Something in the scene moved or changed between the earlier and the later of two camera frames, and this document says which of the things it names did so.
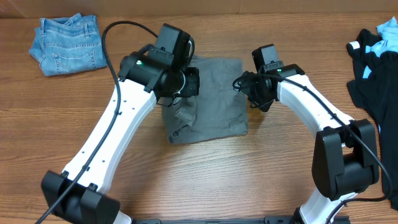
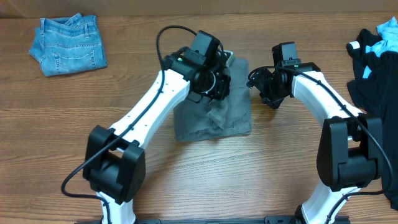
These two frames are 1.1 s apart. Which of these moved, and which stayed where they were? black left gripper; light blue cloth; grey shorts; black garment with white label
Moved: black left gripper
Stayed: light blue cloth; black garment with white label; grey shorts
